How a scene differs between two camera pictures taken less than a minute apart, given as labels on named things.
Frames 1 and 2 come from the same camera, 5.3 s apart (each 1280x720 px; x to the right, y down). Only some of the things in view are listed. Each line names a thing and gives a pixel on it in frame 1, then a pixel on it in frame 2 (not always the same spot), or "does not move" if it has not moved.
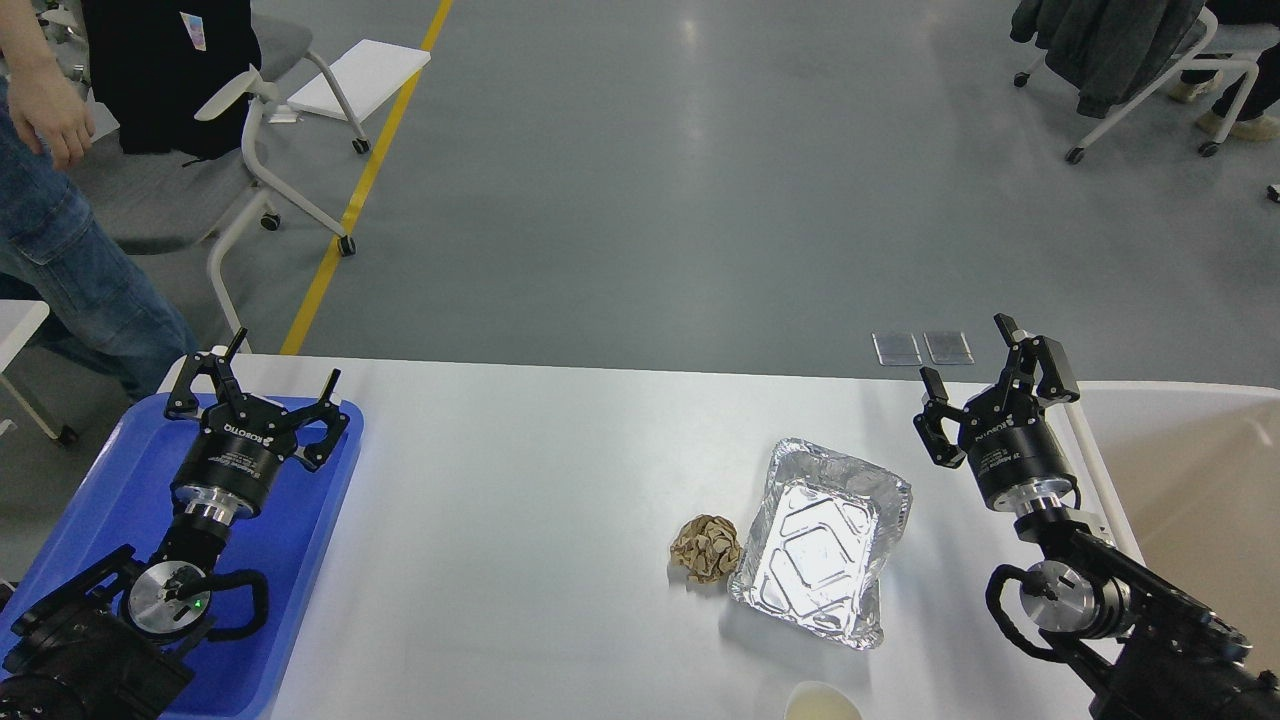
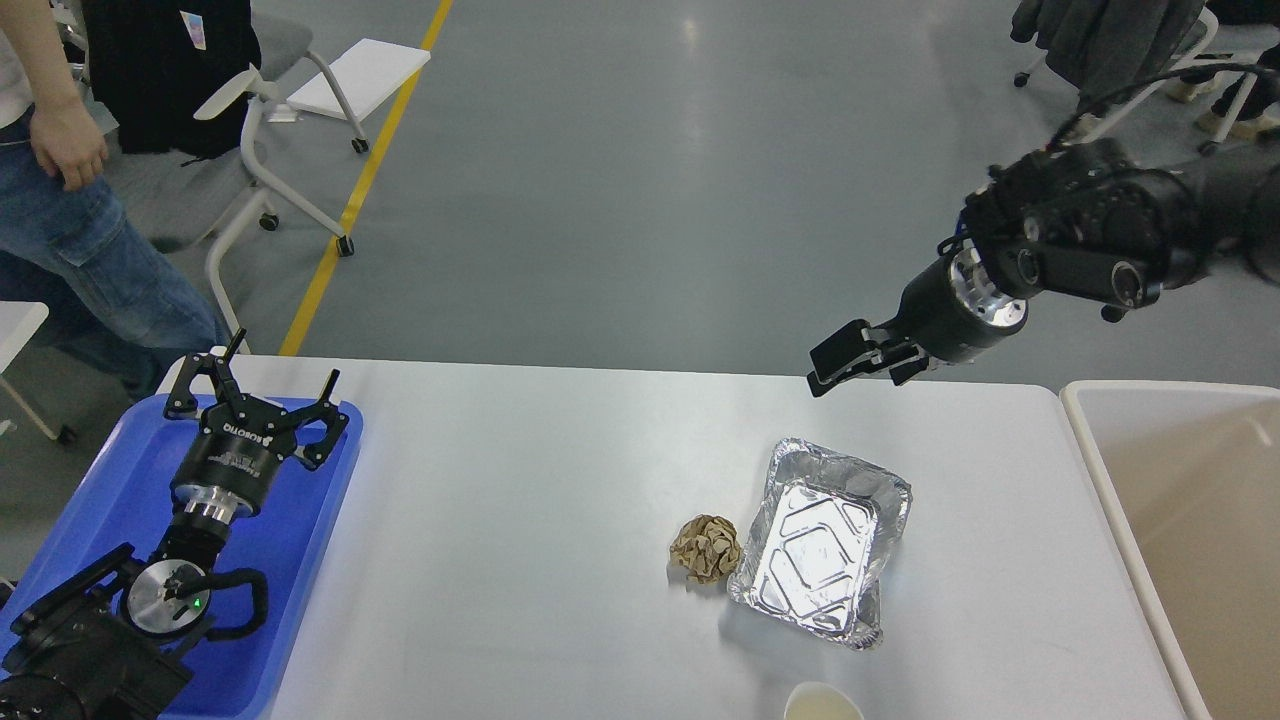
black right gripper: (1014, 453) to (951, 312)
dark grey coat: (1108, 50) does not move
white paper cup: (820, 700) does not move
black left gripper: (236, 460) does not move
